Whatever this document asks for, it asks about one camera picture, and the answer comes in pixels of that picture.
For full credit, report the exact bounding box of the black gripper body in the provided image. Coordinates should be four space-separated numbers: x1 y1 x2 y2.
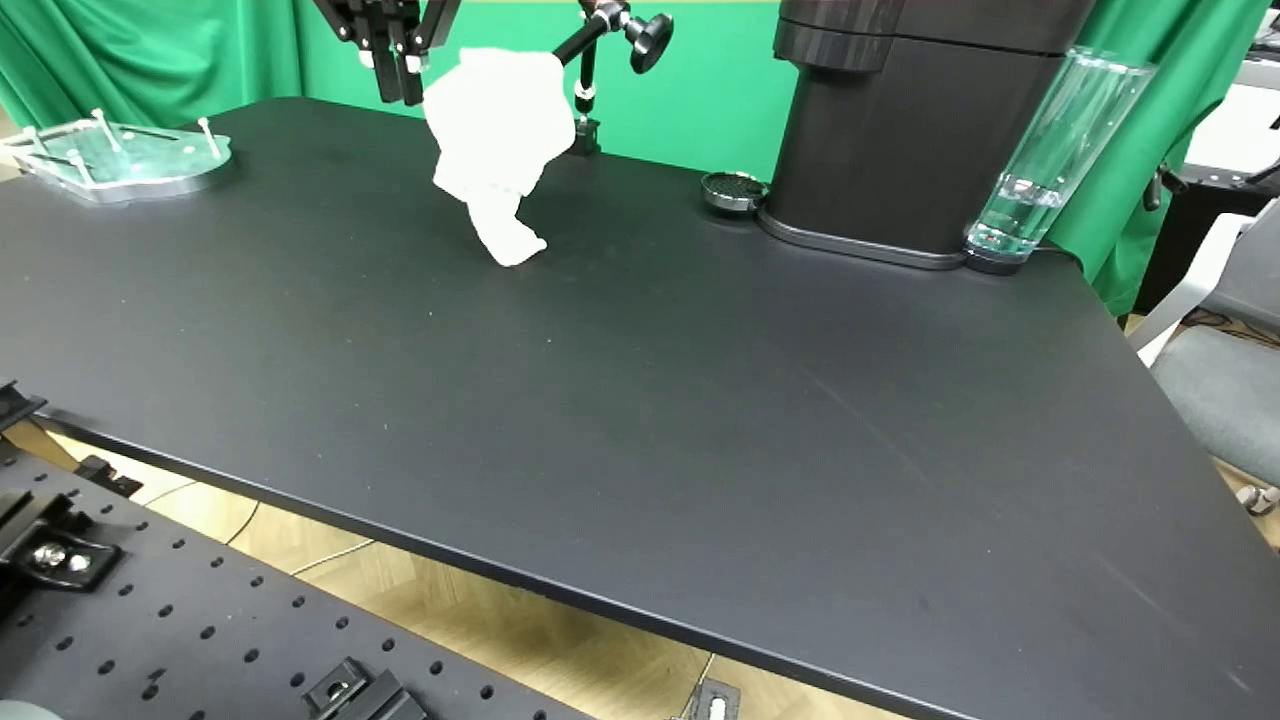
311 0 462 60

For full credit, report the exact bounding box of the white cloth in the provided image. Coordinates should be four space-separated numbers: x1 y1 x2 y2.
419 45 584 272

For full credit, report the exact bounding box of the black articulated stand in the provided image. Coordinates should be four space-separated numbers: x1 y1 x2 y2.
547 0 676 159

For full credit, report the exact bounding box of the green curtain backdrop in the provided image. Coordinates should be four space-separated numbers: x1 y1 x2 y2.
0 0 1273 319

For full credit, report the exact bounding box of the small black round cap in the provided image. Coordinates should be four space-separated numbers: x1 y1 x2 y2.
699 168 771 219

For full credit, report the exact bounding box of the small black block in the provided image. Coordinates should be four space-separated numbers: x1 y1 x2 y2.
72 452 142 500

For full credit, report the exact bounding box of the black perforated breadboard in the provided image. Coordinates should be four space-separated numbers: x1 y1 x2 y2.
0 395 591 720

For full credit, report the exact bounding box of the small black slider clamp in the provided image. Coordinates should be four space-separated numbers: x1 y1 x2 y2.
298 655 441 720

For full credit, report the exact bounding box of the white topped side desk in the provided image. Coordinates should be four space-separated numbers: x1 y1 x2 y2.
1131 53 1280 316

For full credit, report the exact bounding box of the grey office chair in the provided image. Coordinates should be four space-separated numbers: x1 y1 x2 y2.
1131 198 1280 519

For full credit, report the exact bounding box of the black robot base pedestal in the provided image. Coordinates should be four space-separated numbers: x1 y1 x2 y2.
756 0 1098 276

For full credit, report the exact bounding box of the black bracket with silver screws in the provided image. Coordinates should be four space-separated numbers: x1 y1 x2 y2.
0 494 127 600

